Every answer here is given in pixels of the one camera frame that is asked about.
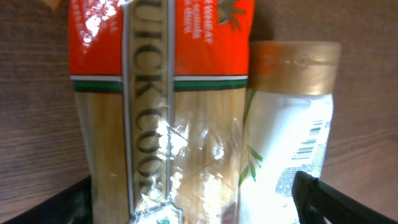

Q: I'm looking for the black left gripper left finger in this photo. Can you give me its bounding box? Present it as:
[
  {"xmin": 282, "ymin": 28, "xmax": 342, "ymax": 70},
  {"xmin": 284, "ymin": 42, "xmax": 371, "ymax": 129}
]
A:
[{"xmin": 4, "ymin": 176, "xmax": 93, "ymax": 224}]

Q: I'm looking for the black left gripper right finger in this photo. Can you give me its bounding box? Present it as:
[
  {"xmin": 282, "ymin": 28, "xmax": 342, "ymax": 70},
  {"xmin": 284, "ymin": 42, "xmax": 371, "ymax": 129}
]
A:
[{"xmin": 292, "ymin": 171, "xmax": 397, "ymax": 224}]

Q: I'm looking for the white tube with gold cap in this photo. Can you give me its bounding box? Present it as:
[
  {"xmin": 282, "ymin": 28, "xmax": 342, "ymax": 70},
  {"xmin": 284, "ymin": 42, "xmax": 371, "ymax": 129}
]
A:
[{"xmin": 238, "ymin": 41, "xmax": 341, "ymax": 224}]

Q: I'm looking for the orange spaghetti packet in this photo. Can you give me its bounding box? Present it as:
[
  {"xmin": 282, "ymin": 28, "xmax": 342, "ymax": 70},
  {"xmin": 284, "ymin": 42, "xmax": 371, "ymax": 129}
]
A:
[{"xmin": 68, "ymin": 0, "xmax": 255, "ymax": 223}]

